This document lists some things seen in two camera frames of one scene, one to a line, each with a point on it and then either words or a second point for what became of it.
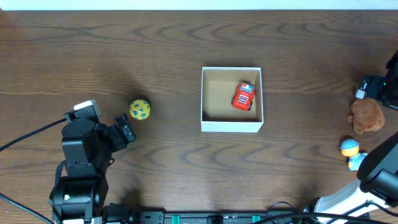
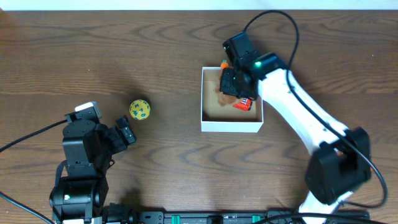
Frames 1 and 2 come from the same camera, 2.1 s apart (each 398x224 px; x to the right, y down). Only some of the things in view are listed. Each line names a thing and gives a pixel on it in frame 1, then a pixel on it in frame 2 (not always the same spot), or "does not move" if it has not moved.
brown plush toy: [367, 115] → [224, 99]
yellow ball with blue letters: [140, 109] does not move
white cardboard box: [217, 87] does not move
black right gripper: [374, 87] → [227, 86]
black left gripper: [115, 136] does not move
